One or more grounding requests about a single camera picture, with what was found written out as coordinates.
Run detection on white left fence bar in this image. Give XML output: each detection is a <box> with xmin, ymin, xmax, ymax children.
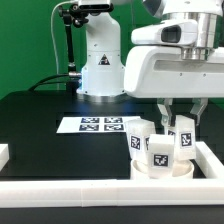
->
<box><xmin>0</xmin><ymin>144</ymin><xmax>9</xmax><ymax>171</ymax></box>

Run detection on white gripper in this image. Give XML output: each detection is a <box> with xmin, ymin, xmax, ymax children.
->
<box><xmin>124</xmin><ymin>19</ymin><xmax>224</xmax><ymax>126</ymax></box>

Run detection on white marker sheet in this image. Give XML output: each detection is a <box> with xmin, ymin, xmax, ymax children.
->
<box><xmin>57</xmin><ymin>116</ymin><xmax>138</xmax><ymax>134</ymax></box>

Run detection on white front fence bar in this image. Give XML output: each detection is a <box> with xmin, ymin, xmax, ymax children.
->
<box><xmin>0</xmin><ymin>179</ymin><xmax>224</xmax><ymax>208</ymax></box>

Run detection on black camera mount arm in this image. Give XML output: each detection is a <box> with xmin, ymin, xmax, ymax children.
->
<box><xmin>59</xmin><ymin>4</ymin><xmax>88</xmax><ymax>95</ymax></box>

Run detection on black cables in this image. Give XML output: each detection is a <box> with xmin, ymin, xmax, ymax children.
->
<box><xmin>27</xmin><ymin>73</ymin><xmax>73</xmax><ymax>92</ymax></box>

